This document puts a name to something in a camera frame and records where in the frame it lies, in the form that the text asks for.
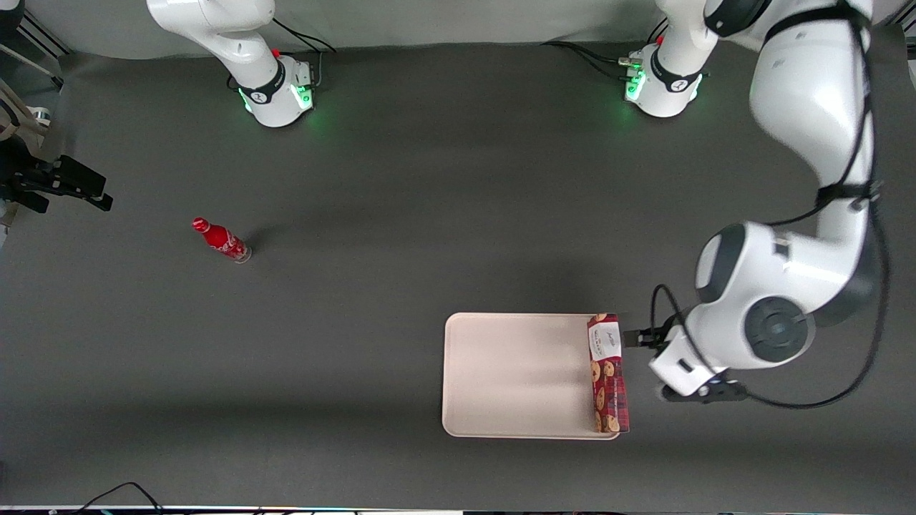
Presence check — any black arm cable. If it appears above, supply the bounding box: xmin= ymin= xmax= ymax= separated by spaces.
xmin=648 ymin=0 xmax=892 ymax=412

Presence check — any dark grey table mat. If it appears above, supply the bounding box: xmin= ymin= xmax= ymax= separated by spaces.
xmin=0 ymin=29 xmax=916 ymax=512

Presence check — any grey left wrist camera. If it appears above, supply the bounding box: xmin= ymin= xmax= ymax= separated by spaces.
xmin=661 ymin=381 xmax=749 ymax=403

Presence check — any metal frame bar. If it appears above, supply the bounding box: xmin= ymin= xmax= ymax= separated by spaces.
xmin=14 ymin=11 xmax=72 ymax=59

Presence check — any grey backdrop cloth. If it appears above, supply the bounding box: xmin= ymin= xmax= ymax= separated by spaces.
xmin=25 ymin=0 xmax=916 ymax=59

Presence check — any white rectangular tray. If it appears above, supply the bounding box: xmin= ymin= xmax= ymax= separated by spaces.
xmin=442 ymin=312 xmax=622 ymax=441

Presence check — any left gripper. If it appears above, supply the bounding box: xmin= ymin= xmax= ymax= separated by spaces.
xmin=621 ymin=325 xmax=716 ymax=398

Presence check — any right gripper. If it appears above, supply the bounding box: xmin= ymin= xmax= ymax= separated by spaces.
xmin=0 ymin=154 xmax=113 ymax=214

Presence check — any black loose cable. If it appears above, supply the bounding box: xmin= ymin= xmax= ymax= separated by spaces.
xmin=72 ymin=481 xmax=165 ymax=515

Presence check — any red cola bottle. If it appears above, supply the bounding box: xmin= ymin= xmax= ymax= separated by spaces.
xmin=191 ymin=217 xmax=253 ymax=264

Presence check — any red cookie box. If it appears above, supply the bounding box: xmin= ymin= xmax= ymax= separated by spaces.
xmin=587 ymin=313 xmax=631 ymax=435

